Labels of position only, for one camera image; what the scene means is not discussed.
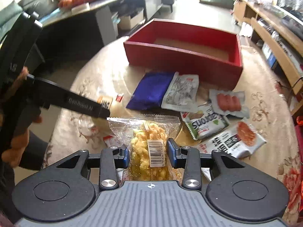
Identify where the wooden TV cabinet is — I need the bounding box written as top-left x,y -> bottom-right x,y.
233,0 -> 302,95

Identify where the cardboard box under table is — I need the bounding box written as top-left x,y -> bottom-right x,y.
118,10 -> 144,30

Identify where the left hand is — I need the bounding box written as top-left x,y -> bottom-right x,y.
1,67 -> 29,168

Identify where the small red white candy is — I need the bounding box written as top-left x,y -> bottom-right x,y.
116,94 -> 124,103

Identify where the sausage snack packet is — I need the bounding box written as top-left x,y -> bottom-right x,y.
209,89 -> 250,118

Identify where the green white wafer packet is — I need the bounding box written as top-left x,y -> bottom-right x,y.
180,103 -> 230,140

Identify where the dark marble coffee table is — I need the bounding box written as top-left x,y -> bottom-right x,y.
37,0 -> 162,58

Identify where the red cardboard box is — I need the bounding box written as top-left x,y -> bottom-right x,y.
124,19 -> 243,90

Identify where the grey sofa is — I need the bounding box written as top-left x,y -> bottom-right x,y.
0,0 -> 71,41

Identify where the white spicy noodle snack packet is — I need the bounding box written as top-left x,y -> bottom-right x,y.
195,118 -> 266,158

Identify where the white grey printed snack packet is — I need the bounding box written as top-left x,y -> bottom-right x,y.
161,72 -> 199,113

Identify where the blue foil snack bag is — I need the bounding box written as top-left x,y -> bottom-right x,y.
126,72 -> 175,111

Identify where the clear bag yellow crispy snack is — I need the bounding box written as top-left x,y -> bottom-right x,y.
107,115 -> 182,181

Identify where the white blue box on shelf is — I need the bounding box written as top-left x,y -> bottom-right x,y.
261,43 -> 276,68

